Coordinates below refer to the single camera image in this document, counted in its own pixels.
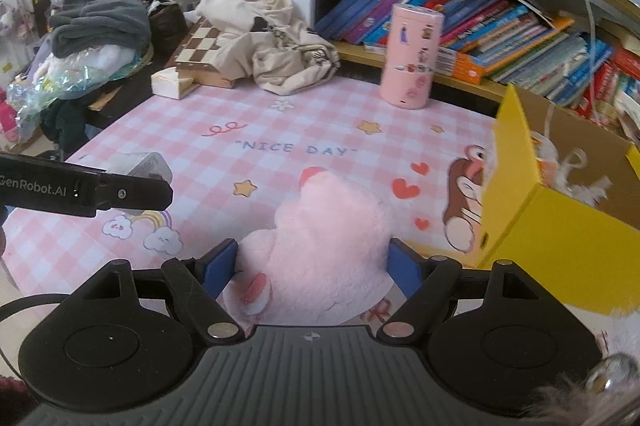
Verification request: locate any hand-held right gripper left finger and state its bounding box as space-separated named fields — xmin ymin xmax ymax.
xmin=65 ymin=239 xmax=246 ymax=347

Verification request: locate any black cable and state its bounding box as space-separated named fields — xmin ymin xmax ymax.
xmin=0 ymin=293 xmax=67 ymax=378

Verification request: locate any white charging cable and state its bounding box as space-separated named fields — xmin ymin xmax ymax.
xmin=529 ymin=0 xmax=602 ymax=119

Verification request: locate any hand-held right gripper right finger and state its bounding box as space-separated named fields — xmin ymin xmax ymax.
xmin=376 ymin=238 xmax=567 ymax=345

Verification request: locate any cream wedge-shaped box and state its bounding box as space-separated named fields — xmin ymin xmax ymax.
xmin=151 ymin=66 xmax=199 ymax=100

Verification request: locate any row of colourful books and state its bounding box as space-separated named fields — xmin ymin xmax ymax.
xmin=314 ymin=0 xmax=640 ymax=127

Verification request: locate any pink cylindrical canister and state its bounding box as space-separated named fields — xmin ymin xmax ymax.
xmin=378 ymin=4 xmax=445 ymax=111

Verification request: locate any wooden chessboard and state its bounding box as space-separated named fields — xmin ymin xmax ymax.
xmin=174 ymin=18 xmax=237 ymax=89

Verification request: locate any fuzzy grey sleeve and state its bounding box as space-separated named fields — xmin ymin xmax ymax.
xmin=539 ymin=321 xmax=640 ymax=426

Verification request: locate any grey folded cloth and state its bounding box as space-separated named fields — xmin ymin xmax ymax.
xmin=47 ymin=0 xmax=152 ymax=59

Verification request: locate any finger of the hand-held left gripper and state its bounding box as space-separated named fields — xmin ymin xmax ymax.
xmin=97 ymin=172 xmax=174 ymax=213

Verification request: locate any yellow cardboard box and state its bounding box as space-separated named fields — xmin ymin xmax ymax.
xmin=474 ymin=84 xmax=640 ymax=317

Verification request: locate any black bag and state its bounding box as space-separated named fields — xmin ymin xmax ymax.
xmin=147 ymin=0 xmax=190 ymax=52

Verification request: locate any cream cloth bag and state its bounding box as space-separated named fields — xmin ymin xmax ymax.
xmin=194 ymin=0 xmax=342 ymax=95

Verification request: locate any clear plastic bag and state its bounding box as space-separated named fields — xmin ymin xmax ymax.
xmin=9 ymin=44 xmax=152 ymax=119

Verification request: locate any pink plush toy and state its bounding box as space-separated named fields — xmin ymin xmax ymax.
xmin=222 ymin=166 xmax=394 ymax=328

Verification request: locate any pink printed desk mat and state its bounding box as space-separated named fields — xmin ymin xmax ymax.
xmin=0 ymin=76 xmax=506 ymax=332

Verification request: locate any clear tape roll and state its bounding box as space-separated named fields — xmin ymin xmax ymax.
xmin=106 ymin=150 xmax=174 ymax=185

